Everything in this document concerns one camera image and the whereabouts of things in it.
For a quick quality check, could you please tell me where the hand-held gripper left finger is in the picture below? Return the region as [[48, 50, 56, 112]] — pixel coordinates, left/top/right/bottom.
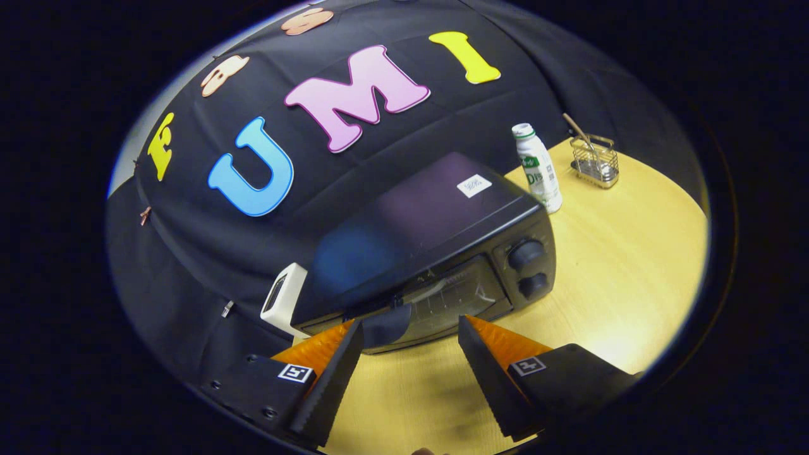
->
[[202, 318, 365, 448]]

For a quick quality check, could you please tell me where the black toaster oven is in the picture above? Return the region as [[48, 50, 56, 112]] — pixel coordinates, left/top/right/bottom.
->
[[291, 152, 557, 355]]

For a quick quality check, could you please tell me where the wooden stick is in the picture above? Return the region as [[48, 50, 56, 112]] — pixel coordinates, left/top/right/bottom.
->
[[563, 113, 598, 155]]

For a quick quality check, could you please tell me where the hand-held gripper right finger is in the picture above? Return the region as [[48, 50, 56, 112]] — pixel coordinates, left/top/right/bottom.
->
[[458, 315, 639, 442]]

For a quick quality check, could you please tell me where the white green-label drink bottle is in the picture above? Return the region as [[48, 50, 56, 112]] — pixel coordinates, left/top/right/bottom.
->
[[512, 123, 563, 214]]

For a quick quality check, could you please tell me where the white pop-up toaster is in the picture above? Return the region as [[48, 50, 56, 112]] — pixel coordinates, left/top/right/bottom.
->
[[260, 262, 308, 339]]

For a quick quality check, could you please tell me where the metal wire utensil holder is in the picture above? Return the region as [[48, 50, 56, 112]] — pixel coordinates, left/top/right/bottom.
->
[[570, 134, 620, 190]]

